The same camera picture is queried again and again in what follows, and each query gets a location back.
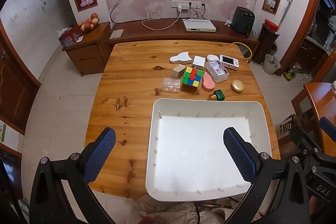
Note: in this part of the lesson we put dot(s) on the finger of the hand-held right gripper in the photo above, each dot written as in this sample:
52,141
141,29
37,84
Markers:
327,125
302,140

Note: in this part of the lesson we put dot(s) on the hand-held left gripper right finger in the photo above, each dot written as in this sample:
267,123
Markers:
240,153

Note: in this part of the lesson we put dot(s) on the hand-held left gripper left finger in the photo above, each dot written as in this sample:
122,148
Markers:
101,153

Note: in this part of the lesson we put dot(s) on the white plastic tray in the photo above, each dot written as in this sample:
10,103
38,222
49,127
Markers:
197,148

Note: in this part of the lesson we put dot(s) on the green bottle with gold cap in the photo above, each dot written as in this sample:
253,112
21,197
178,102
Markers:
218,95

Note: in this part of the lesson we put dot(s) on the pink heart-shaped case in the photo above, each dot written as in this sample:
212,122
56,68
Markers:
208,82

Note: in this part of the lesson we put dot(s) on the clear labelled plastic box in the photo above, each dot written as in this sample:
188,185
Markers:
218,70

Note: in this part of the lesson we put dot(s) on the colourful puzzle cube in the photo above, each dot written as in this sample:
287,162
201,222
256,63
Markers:
193,75

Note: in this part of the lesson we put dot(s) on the clear acrylic box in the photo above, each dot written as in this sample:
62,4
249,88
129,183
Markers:
170,85

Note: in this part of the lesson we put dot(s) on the small beige box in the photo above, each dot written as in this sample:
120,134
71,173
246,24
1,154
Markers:
179,71

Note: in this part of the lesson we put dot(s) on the printed cardboard box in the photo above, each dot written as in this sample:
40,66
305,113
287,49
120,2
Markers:
284,128

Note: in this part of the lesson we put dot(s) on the orange wooden table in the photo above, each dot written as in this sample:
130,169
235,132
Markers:
323,100

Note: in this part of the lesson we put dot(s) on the wooden chair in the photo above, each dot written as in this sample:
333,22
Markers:
304,106

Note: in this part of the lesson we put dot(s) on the green bottle on floor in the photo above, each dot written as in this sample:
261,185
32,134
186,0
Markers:
290,74

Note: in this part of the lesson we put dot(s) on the gold oval compact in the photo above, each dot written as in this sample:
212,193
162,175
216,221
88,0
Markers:
237,86

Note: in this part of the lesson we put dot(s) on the white waste bin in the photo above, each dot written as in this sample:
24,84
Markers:
270,65

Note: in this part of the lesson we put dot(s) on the white handheld game console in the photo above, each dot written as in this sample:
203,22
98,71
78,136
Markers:
229,61

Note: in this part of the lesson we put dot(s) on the wooden side cabinet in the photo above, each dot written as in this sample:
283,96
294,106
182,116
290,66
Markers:
86,56

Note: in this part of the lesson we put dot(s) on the white oval case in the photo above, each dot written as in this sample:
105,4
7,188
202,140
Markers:
212,58

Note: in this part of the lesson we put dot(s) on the white charger block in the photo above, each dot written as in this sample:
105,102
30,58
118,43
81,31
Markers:
198,61

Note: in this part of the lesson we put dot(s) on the yellow rimmed mesh bin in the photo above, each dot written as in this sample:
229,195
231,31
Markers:
249,52

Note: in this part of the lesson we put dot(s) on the tall dark patterned vase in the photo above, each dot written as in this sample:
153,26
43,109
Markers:
265,43

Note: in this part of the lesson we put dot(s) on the brown wooden door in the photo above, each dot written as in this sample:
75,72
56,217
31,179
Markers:
15,87

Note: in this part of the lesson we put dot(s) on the white scraper tool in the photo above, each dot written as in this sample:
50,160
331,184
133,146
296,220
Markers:
181,58

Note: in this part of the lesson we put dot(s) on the small white card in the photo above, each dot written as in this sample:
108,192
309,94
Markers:
80,39

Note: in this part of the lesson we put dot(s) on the colourful tissue box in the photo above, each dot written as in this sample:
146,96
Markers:
67,39

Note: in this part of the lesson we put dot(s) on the grey notebook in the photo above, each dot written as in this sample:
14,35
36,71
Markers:
116,34

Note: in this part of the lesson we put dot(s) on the low wooden television console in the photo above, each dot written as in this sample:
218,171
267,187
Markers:
157,35

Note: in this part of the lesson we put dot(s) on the pile of peaches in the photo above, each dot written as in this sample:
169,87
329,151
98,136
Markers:
89,22

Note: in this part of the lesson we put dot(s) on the black air fryer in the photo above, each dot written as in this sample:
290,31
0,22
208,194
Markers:
242,19

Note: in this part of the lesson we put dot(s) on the white set-top box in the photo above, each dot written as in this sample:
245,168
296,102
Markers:
198,25

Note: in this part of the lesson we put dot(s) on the small potted plant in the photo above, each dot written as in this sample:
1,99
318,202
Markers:
273,1

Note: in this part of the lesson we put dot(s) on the white plug adapter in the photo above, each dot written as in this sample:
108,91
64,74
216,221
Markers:
179,7

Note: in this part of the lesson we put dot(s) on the wall-hung sword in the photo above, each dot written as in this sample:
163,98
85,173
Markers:
287,7

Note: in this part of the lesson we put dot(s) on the white wall socket strip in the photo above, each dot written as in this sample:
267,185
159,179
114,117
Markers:
185,3

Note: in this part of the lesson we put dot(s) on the wall light switch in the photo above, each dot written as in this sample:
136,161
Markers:
14,18

